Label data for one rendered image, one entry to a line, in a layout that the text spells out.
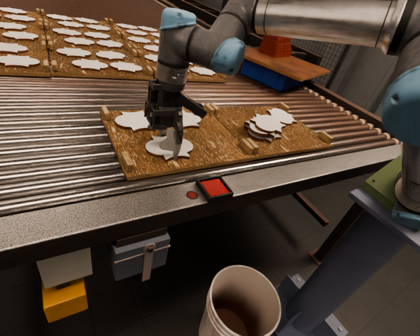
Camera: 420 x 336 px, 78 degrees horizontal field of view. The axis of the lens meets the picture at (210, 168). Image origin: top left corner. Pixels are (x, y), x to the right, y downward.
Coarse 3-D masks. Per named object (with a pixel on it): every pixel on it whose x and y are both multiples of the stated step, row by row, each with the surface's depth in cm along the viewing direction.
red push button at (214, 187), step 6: (210, 180) 71; (216, 180) 71; (204, 186) 68; (210, 186) 69; (216, 186) 69; (222, 186) 70; (210, 192) 67; (216, 192) 67; (222, 192) 68; (228, 192) 68
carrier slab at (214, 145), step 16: (112, 112) 87; (128, 112) 90; (144, 112) 92; (112, 128) 79; (192, 128) 90; (208, 128) 93; (224, 128) 96; (112, 144) 75; (128, 144) 75; (144, 144) 76; (208, 144) 84; (224, 144) 86; (144, 160) 70; (160, 160) 72; (176, 160) 74; (192, 160) 75; (208, 160) 77; (224, 160) 79; (240, 160) 82; (128, 176) 64; (144, 176) 66
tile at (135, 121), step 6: (126, 114) 86; (132, 114) 87; (138, 114) 88; (120, 120) 82; (126, 120) 83; (132, 120) 84; (138, 120) 84; (144, 120) 85; (120, 126) 80; (126, 126) 80; (132, 126) 81; (138, 126) 81; (144, 126) 82
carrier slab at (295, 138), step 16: (224, 112) 107; (240, 112) 111; (256, 112) 114; (240, 128) 98; (288, 128) 108; (304, 128) 112; (256, 144) 91; (272, 144) 94; (288, 144) 96; (304, 144) 99; (320, 144) 102
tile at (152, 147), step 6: (156, 138) 78; (162, 138) 79; (150, 144) 75; (156, 144) 76; (186, 144) 79; (192, 144) 80; (150, 150) 73; (156, 150) 73; (162, 150) 74; (180, 150) 76; (186, 150) 77; (192, 150) 79; (156, 156) 72; (162, 156) 73; (168, 156) 72; (180, 156) 74; (186, 156) 74
